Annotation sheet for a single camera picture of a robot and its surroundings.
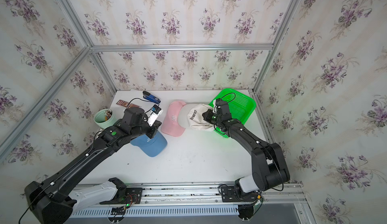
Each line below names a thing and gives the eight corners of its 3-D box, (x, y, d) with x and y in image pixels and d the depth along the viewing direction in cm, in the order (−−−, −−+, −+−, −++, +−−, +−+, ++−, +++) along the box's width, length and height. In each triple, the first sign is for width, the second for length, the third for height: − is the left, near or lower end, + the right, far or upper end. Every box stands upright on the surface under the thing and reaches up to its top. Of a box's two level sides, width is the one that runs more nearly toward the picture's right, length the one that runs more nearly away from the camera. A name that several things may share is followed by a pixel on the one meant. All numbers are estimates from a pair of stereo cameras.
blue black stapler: (141, 96, 118) (140, 93, 115) (146, 93, 121) (145, 90, 118) (156, 106, 112) (155, 103, 109) (161, 102, 114) (160, 99, 112)
